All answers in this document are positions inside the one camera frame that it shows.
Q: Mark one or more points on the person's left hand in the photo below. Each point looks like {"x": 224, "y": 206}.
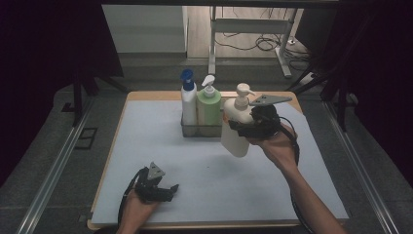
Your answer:
{"x": 138, "y": 211}

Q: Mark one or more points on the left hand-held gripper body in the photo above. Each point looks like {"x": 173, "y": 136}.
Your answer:
{"x": 149, "y": 185}

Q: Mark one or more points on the light blue table mat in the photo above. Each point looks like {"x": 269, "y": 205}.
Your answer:
{"x": 211, "y": 188}

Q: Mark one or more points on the dark curtain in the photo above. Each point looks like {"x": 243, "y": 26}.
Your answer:
{"x": 39, "y": 65}
{"x": 383, "y": 81}

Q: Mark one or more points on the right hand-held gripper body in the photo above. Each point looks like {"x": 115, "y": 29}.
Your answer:
{"x": 264, "y": 122}

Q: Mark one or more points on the white metal desk frame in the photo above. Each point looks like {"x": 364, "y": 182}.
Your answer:
{"x": 250, "y": 26}

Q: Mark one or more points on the person's right hand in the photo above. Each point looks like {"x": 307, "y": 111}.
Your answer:
{"x": 279, "y": 146}

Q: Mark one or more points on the black metal stand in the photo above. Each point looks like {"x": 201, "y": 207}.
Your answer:
{"x": 341, "y": 104}
{"x": 78, "y": 97}

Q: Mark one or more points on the white spray bottle blue cap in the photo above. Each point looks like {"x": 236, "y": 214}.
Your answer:
{"x": 189, "y": 104}

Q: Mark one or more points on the cream pump bottle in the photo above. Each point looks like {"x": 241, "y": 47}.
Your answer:
{"x": 237, "y": 130}

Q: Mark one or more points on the aluminium floor rail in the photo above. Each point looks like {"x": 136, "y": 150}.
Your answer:
{"x": 360, "y": 169}
{"x": 55, "y": 169}

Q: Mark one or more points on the metal mesh basket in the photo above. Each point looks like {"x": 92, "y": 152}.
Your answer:
{"x": 201, "y": 130}

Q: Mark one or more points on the green pump bottle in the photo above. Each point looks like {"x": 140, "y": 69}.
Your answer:
{"x": 209, "y": 107}

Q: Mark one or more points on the white cabinet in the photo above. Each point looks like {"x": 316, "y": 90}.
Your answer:
{"x": 146, "y": 29}

